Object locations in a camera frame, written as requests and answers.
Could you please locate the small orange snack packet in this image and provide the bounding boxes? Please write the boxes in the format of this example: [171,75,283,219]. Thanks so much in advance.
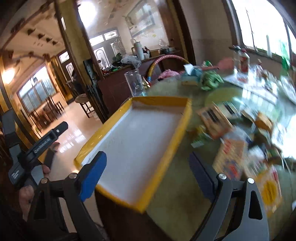
[254,112,274,133]

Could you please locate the brown wooden counter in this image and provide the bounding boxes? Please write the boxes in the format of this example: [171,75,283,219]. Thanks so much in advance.
[97,50,184,122]

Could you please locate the pink cloth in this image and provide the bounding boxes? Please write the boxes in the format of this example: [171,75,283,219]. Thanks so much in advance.
[159,70,185,81]

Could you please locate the crumpled plastic bag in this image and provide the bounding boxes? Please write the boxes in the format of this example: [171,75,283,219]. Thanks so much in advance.
[121,55,142,69]

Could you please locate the wooden chair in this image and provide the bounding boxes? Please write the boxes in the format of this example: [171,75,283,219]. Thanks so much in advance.
[67,80,93,118]

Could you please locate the yellow cardboard tray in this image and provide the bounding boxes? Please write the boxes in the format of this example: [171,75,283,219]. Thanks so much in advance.
[74,96,193,214]

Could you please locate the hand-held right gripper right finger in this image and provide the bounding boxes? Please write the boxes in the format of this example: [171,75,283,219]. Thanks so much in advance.
[188,152,270,241]

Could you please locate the colourful snack packet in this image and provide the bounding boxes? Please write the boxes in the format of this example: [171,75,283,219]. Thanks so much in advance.
[212,137,250,181]

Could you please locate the small green snack packets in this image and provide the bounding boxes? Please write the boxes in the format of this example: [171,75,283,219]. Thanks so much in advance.
[191,126,212,149]

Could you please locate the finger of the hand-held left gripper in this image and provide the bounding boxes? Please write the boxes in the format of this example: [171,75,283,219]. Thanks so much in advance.
[43,149,56,168]
[26,122,69,163]

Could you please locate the clear bottle with red label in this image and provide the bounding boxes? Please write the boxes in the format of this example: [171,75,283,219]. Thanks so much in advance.
[233,46,250,77]

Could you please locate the flat cardboard box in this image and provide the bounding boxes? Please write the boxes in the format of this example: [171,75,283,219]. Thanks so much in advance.
[181,79,201,87]

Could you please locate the person's left hand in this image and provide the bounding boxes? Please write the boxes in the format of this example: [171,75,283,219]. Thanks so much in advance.
[19,164,51,207]

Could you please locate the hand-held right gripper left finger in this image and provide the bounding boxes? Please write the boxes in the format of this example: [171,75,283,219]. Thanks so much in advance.
[26,151,108,241]

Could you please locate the yellow and red snack packet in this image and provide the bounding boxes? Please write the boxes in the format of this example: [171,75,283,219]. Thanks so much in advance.
[252,166,284,218]

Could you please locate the framed wall picture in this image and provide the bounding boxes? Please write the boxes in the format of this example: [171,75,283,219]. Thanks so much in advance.
[125,0,156,39]

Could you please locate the clear drinking glass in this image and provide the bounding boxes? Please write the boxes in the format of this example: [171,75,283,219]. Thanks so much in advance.
[124,69,147,97]

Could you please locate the white thermos flask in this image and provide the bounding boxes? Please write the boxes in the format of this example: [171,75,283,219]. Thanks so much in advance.
[131,39,145,60]

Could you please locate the green crumpled bag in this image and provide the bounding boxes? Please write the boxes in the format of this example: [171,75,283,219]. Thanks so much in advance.
[200,70,224,91]

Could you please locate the round green table mat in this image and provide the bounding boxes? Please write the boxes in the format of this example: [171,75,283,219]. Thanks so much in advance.
[205,89,243,112]

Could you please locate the pink and yellow hoop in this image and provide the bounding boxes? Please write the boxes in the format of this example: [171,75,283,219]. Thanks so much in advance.
[147,55,189,81]

